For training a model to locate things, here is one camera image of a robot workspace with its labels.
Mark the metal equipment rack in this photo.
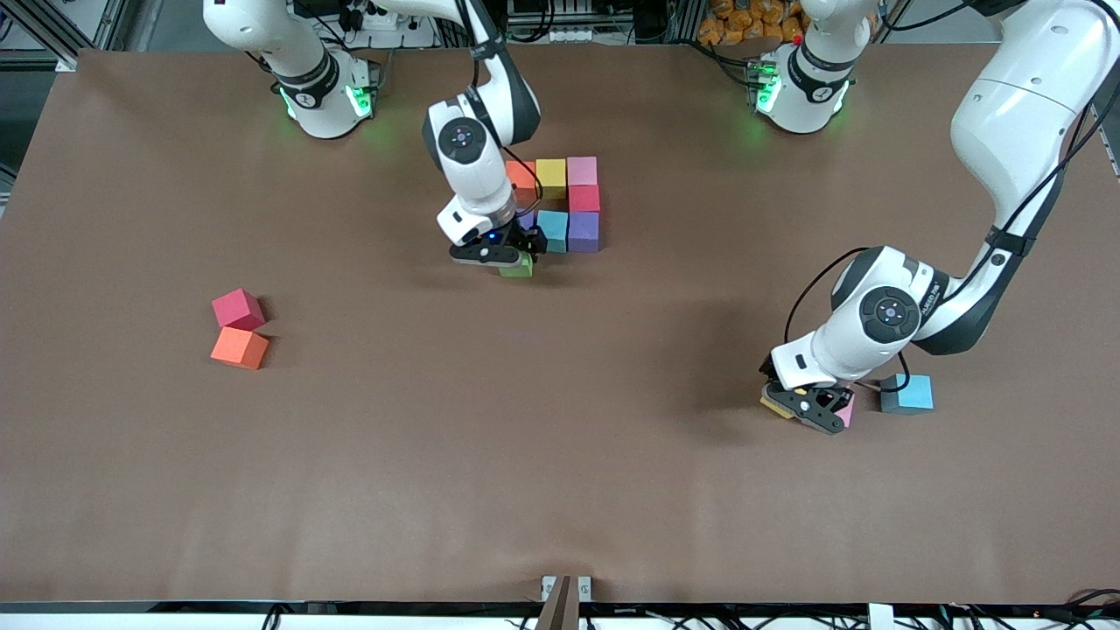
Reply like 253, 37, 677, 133
506, 0, 644, 45

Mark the light purple foam cube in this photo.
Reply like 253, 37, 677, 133
567, 211, 602, 255

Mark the aluminium frame profile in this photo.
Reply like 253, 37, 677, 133
1048, 0, 1120, 180
0, 0, 132, 73

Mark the bag of orange items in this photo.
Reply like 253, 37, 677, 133
700, 0, 806, 46

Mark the white power strip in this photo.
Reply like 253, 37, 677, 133
339, 0, 440, 50

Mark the brown table cover sheet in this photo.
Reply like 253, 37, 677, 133
0, 42, 1120, 606

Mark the metal bracket with brown post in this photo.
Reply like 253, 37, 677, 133
540, 574, 593, 630

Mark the blue foam cube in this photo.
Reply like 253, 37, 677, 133
879, 373, 935, 415
535, 210, 570, 254

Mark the orange foam cube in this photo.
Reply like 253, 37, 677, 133
506, 160, 538, 207
210, 326, 270, 371

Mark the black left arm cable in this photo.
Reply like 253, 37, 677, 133
783, 248, 876, 347

